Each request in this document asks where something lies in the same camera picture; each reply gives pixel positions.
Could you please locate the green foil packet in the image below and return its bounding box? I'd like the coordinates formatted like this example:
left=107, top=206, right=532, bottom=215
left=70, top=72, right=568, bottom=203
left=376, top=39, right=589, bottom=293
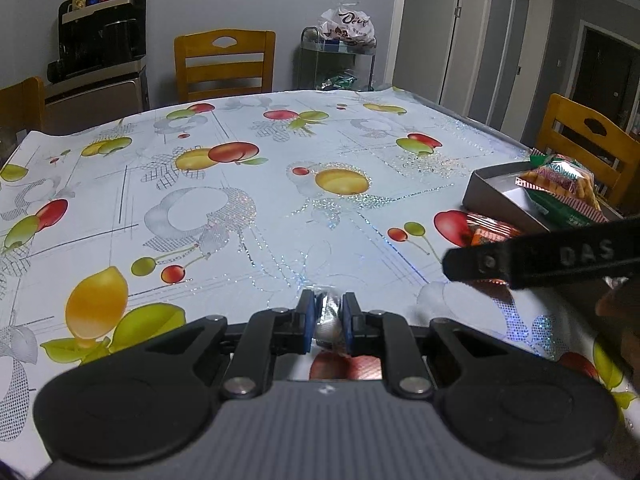
left=319, top=73, right=362, bottom=92

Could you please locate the fruit print tablecloth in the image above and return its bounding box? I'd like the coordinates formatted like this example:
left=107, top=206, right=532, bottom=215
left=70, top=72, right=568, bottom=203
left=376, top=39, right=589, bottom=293
left=0, top=87, right=638, bottom=443

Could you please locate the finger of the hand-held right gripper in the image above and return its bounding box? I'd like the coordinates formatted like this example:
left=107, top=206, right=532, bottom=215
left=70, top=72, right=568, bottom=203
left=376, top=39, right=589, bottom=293
left=442, top=216, right=640, bottom=291

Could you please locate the small orange-red snack packet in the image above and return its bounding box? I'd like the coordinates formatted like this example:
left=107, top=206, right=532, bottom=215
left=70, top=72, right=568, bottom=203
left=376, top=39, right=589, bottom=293
left=466, top=212, right=524, bottom=250

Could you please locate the black water dispenser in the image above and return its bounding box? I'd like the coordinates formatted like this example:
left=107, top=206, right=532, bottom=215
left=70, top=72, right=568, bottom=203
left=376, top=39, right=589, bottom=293
left=44, top=0, right=151, bottom=137

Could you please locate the metal trolley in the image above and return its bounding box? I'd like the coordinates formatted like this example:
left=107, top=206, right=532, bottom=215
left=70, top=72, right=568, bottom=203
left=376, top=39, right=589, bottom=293
left=294, top=25, right=377, bottom=92

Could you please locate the white plastic bag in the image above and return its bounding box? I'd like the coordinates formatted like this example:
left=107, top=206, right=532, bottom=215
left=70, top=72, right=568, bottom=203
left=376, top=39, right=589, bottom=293
left=317, top=0, right=377, bottom=44

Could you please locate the white door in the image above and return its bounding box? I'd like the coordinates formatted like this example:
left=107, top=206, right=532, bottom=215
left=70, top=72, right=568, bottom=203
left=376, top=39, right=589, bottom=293
left=395, top=0, right=523, bottom=122

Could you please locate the grey cardboard box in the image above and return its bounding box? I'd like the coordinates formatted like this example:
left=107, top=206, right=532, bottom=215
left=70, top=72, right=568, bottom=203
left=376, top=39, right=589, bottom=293
left=462, top=160, right=627, bottom=234

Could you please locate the small silver candy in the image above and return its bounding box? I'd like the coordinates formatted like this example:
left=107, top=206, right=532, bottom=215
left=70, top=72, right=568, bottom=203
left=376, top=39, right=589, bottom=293
left=312, top=285, right=346, bottom=349

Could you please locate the dark wooden door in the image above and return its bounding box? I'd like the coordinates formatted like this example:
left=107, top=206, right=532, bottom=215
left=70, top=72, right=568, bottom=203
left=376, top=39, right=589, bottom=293
left=570, top=26, right=634, bottom=122

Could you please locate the green orange snack bag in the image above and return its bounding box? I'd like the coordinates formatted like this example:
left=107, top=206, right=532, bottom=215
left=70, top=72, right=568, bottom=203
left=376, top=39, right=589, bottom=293
left=515, top=152, right=609, bottom=229

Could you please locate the person's right hand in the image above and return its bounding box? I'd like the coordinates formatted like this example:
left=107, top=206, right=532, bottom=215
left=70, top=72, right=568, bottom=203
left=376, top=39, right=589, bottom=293
left=595, top=277, right=640, bottom=361

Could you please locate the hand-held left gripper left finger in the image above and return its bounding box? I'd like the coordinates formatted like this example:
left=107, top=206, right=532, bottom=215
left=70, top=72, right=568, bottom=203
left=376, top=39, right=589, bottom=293
left=142, top=290, right=317, bottom=401

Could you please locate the wooden chair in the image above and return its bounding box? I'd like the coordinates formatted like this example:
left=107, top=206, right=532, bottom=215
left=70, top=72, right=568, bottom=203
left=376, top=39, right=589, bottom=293
left=0, top=76, right=47, bottom=137
left=173, top=29, right=277, bottom=104
left=531, top=92, right=640, bottom=207

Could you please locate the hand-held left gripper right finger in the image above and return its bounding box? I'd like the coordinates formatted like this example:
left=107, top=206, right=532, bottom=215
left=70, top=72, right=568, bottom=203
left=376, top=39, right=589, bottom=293
left=341, top=292, right=516, bottom=396

